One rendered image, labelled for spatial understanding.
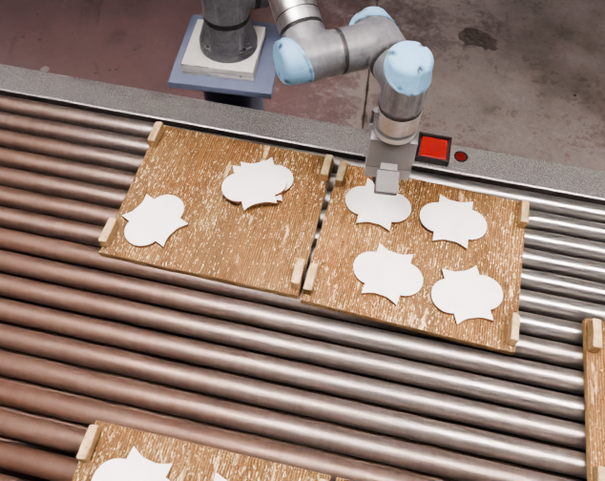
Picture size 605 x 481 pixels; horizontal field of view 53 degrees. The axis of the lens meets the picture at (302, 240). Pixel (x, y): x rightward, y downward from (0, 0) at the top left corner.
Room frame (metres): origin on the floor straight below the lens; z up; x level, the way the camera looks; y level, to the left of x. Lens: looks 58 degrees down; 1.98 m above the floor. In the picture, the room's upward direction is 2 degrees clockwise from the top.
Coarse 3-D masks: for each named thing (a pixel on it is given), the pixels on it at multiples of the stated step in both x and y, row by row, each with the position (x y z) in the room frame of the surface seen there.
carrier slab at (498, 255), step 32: (416, 192) 0.78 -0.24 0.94; (448, 192) 0.78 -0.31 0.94; (352, 224) 0.69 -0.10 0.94; (416, 224) 0.69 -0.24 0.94; (512, 224) 0.70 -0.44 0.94; (320, 256) 0.61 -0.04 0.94; (352, 256) 0.61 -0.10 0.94; (416, 256) 0.62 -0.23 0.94; (448, 256) 0.62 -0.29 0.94; (480, 256) 0.62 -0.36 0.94; (512, 256) 0.63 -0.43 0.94; (320, 288) 0.53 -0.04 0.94; (352, 288) 0.54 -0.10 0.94; (512, 288) 0.55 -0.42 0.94; (384, 320) 0.47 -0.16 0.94; (416, 320) 0.48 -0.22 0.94; (448, 320) 0.48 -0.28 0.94; (480, 320) 0.48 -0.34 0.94; (512, 352) 0.42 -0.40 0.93
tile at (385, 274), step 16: (368, 256) 0.61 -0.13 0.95; (384, 256) 0.61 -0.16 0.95; (400, 256) 0.61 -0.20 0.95; (368, 272) 0.57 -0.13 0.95; (384, 272) 0.57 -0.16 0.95; (400, 272) 0.57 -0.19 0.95; (416, 272) 0.57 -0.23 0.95; (368, 288) 0.53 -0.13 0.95; (384, 288) 0.53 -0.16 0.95; (400, 288) 0.54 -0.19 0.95; (416, 288) 0.54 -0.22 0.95
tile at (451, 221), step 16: (432, 208) 0.73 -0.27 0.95; (448, 208) 0.73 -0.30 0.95; (464, 208) 0.73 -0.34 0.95; (432, 224) 0.69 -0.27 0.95; (448, 224) 0.69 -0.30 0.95; (464, 224) 0.69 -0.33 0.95; (480, 224) 0.69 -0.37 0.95; (432, 240) 0.65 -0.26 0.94; (448, 240) 0.65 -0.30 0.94; (464, 240) 0.65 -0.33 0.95
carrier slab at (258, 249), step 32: (160, 160) 0.83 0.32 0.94; (192, 160) 0.84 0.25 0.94; (224, 160) 0.84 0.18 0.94; (256, 160) 0.84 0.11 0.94; (288, 160) 0.85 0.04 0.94; (320, 160) 0.85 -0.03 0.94; (128, 192) 0.74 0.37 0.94; (160, 192) 0.75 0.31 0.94; (192, 192) 0.75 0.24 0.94; (288, 192) 0.76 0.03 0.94; (320, 192) 0.77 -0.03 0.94; (192, 224) 0.67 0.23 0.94; (224, 224) 0.67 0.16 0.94; (256, 224) 0.68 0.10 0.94; (288, 224) 0.68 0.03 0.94; (128, 256) 0.59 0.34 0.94; (160, 256) 0.59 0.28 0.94; (192, 256) 0.59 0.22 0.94; (224, 256) 0.60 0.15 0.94; (256, 256) 0.60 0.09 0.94; (288, 256) 0.60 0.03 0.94; (256, 288) 0.53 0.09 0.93; (288, 288) 0.53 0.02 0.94
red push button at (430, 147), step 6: (426, 138) 0.93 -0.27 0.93; (432, 138) 0.94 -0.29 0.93; (438, 138) 0.94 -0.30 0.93; (426, 144) 0.92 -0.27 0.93; (432, 144) 0.92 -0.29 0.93; (438, 144) 0.92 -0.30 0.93; (444, 144) 0.92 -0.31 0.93; (420, 150) 0.90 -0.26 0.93; (426, 150) 0.90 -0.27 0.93; (432, 150) 0.90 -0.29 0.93; (438, 150) 0.90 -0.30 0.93; (444, 150) 0.90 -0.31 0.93; (426, 156) 0.88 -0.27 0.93; (432, 156) 0.88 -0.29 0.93; (438, 156) 0.88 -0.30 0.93; (444, 156) 0.89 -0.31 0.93
